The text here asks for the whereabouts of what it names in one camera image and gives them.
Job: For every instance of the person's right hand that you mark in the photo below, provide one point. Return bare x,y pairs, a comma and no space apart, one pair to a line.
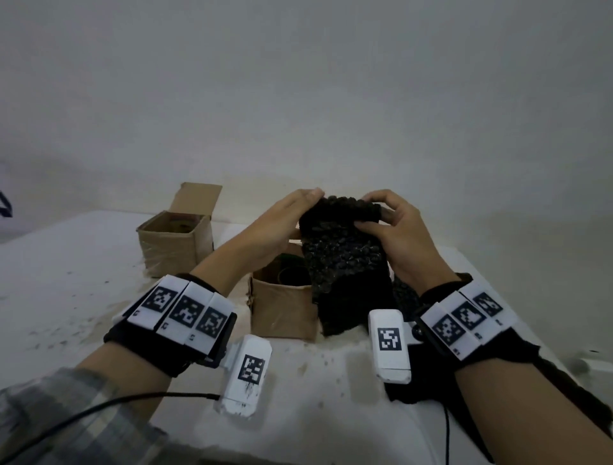
407,239

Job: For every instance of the person's left hand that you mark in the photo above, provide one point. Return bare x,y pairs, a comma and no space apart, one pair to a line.
273,230

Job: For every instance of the black bubble wrap piece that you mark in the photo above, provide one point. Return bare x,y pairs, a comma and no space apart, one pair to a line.
345,268

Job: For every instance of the paper box with notched rim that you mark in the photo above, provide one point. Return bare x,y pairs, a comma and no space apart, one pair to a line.
282,311

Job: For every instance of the paper box with tall flap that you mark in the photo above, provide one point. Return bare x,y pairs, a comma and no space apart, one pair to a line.
172,249

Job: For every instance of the pile of black bubble wrap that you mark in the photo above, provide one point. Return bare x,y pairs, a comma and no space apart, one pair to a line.
421,383

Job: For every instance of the person's right forearm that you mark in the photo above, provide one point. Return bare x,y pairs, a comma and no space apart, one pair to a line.
527,417

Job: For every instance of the person's left forearm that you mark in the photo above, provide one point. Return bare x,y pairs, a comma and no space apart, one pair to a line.
129,373

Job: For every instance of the clear glass jar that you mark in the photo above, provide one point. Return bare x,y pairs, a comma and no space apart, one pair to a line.
292,273

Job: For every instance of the left wrist marker band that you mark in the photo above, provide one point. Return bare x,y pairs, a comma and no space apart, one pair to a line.
182,311

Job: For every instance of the white plastic block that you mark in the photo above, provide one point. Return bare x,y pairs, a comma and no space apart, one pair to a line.
596,366

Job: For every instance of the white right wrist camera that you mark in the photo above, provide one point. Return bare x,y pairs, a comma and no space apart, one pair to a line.
390,345

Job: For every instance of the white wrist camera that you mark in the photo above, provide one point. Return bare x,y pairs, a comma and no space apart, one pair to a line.
390,345
249,378

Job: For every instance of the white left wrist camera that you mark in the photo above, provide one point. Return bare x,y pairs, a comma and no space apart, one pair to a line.
249,378

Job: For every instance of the black and white wall marker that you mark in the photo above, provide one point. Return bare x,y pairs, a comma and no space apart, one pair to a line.
5,206

